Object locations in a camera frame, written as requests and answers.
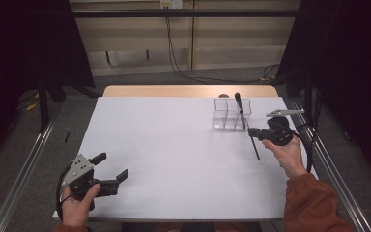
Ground wooden table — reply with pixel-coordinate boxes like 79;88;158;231
101;84;279;99

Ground person's left hand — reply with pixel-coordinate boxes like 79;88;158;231
60;183;101;228

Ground black wall cable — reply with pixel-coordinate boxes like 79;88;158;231
164;15;281;85

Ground black metal stand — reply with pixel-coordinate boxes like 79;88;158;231
303;64;314;124
38;76;51;133

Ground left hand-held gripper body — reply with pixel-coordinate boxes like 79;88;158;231
61;154;120;211

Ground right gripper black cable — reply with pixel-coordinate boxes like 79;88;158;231
289;128;314;174

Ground white table cover board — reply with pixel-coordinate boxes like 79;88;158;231
51;96;336;222

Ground clear acrylic organizer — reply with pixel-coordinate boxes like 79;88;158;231
212;98;253;131

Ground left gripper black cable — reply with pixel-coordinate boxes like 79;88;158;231
55;163;73;222

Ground person's right hand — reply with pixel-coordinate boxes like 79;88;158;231
261;134;307;180

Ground aluminium floor rail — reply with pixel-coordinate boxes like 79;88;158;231
0;105;62;232
289;98;371;232

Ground white wall outlet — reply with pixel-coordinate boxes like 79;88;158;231
159;0;184;10

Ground black curtain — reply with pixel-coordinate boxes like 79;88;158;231
274;0;371;185
0;0;95;168

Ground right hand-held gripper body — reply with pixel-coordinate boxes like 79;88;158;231
264;108;305;147

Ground black horizontal bar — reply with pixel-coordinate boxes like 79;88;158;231
71;9;300;18

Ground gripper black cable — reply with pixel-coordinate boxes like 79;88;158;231
55;163;73;222
289;128;314;174

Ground yellow floor object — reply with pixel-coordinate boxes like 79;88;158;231
25;100;41;112

